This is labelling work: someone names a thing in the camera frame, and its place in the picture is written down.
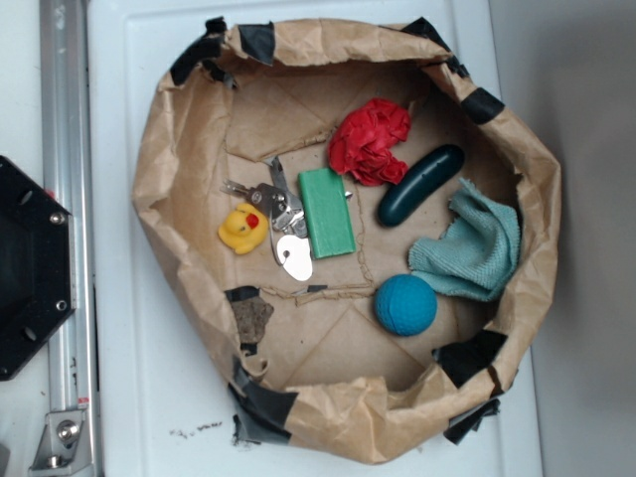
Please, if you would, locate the light blue microfiber cloth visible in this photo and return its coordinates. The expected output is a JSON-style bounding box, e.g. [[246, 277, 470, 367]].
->
[[407, 178, 522, 302]]

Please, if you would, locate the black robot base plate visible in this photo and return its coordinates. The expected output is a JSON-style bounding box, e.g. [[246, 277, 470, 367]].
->
[[0, 156, 74, 382]]

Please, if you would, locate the blue foam ball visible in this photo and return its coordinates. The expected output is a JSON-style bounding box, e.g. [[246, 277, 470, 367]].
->
[[374, 274, 437, 337]]

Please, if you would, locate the silver key bunch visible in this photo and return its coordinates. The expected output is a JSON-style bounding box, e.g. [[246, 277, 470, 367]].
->
[[220, 155, 310, 265]]

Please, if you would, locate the crumpled red paper ball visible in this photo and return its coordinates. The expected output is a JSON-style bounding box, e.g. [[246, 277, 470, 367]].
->
[[328, 98, 411, 187]]

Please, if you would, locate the dark green plastic cucumber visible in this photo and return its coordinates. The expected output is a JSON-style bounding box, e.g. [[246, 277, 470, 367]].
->
[[377, 144, 465, 228]]

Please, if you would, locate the green rectangular block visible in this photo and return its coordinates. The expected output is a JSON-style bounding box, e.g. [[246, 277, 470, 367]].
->
[[298, 168, 356, 259]]

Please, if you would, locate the yellow rubber duck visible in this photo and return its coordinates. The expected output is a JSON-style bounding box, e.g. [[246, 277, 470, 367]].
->
[[218, 203, 269, 255]]

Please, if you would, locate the brown paper bag bin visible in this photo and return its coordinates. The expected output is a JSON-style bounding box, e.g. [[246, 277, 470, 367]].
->
[[132, 19, 561, 464]]

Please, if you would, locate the metal corner bracket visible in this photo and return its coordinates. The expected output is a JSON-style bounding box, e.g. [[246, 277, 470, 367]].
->
[[28, 409, 91, 476]]

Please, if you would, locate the white oval key tag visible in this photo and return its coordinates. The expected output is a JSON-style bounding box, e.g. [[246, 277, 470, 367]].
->
[[275, 235, 313, 281]]

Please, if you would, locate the aluminium profile rail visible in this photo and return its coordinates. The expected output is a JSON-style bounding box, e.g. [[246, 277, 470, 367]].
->
[[39, 1, 103, 476]]

